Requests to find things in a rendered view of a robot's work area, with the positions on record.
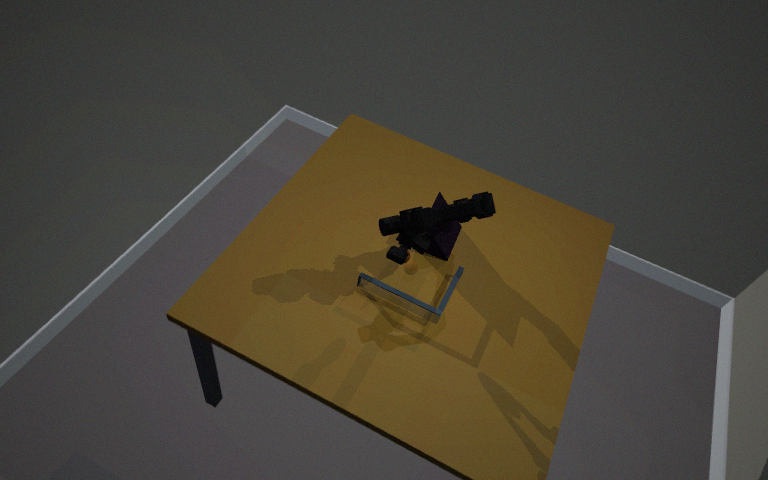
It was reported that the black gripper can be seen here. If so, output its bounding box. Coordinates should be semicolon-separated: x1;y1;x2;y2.
386;231;417;265

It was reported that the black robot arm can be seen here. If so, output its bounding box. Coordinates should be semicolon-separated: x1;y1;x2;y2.
379;192;496;254

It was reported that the see-through orange ball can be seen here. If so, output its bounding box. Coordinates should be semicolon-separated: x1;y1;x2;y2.
404;261;418;275

